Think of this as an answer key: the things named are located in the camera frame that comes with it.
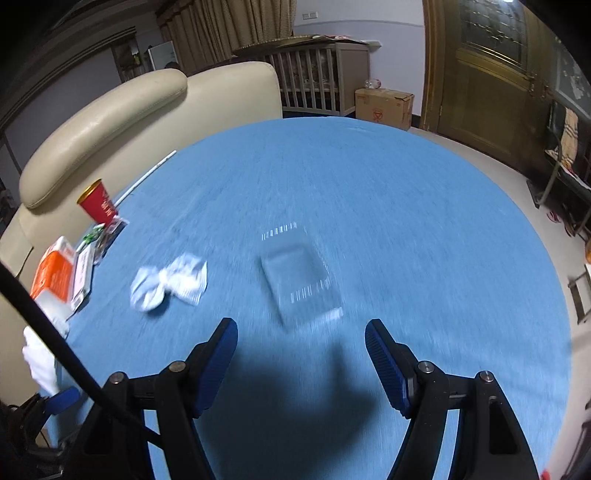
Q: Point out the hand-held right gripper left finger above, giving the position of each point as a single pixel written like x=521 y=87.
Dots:
x=217 y=364

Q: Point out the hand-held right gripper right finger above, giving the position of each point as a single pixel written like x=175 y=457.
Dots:
x=385 y=364

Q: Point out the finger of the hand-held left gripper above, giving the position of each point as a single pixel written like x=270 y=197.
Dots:
x=62 y=399

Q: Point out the white tissue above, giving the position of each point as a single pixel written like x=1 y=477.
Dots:
x=39 y=362

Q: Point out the clear plastic container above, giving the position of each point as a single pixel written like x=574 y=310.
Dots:
x=300 y=277

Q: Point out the white crumpled wrapper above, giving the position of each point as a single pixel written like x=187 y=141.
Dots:
x=184 y=277

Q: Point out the orange and white box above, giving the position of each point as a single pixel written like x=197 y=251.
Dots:
x=53 y=272

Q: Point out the blue tablecloth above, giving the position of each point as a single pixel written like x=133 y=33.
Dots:
x=369 y=207

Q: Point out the clear green-print packet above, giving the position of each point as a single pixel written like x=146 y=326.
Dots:
x=104 y=233

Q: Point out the red paper cup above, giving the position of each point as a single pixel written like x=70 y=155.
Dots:
x=99 y=205

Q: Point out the white straw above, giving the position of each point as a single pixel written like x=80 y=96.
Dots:
x=147 y=175

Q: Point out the white wooden stool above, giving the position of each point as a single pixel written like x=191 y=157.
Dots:
x=582 y=295

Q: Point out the pink slipper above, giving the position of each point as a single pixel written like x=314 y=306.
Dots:
x=553 y=216

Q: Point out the dark metal chair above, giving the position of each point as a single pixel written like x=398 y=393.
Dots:
x=554 y=175

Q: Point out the brown cardboard box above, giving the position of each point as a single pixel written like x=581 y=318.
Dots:
x=383 y=108

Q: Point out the cream leather sofa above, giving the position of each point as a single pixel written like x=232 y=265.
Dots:
x=138 y=115

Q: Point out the clear glass jar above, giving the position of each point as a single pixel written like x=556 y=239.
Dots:
x=372 y=84

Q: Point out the wooden crib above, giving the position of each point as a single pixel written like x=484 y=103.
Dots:
x=323 y=83

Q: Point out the wooden door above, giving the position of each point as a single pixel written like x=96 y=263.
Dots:
x=485 y=92

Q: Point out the striped cloth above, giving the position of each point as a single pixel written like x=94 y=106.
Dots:
x=570 y=136

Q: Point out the white appliance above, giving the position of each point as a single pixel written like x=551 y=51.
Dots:
x=161 y=55

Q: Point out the beige curtain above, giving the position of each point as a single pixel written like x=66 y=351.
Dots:
x=207 y=32

